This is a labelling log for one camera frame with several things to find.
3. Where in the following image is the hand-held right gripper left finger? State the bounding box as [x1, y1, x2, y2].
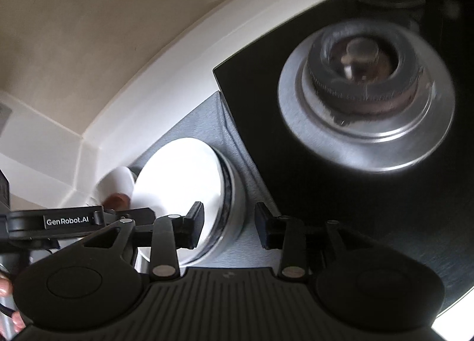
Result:
[79, 201, 205, 278]

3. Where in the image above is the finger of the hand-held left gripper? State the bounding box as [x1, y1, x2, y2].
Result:
[102, 206, 155, 227]

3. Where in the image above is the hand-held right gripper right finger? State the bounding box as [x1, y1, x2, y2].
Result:
[255, 203, 393, 279]

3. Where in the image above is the brown round plate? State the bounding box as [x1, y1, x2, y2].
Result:
[105, 193, 131, 209]

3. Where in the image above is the plain white bowl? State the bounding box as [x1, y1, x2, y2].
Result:
[178, 148, 248, 266]

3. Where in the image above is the white square floral plate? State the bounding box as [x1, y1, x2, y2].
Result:
[97, 166, 136, 208]

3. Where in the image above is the white bowl with blue pattern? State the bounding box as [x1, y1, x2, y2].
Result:
[131, 137, 235, 257]

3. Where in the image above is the black glass gas stove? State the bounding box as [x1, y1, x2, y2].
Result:
[213, 0, 474, 312]

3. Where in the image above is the steel stove burner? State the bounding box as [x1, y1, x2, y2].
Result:
[278, 19, 456, 171]

